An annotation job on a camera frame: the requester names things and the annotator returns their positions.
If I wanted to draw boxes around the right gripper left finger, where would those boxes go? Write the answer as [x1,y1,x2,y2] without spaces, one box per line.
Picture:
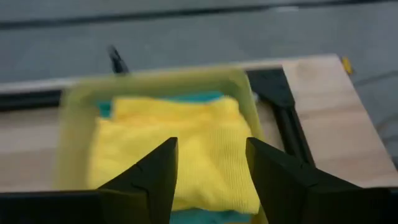
[0,136,179,224]

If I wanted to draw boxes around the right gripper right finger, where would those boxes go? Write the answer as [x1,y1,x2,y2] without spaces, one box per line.
[245,137,398,224]

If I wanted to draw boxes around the yellow microfiber towel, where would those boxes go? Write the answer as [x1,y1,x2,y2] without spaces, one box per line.
[86,95,261,216]

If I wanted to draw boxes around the teal microfiber towel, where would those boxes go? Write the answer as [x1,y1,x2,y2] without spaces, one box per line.
[96,90,253,224]

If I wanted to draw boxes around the yellow-green plastic bin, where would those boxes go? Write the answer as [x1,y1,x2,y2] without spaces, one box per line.
[53,66,269,224]

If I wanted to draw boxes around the black aluminium table frame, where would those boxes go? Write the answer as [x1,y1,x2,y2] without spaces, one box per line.
[0,66,315,166]

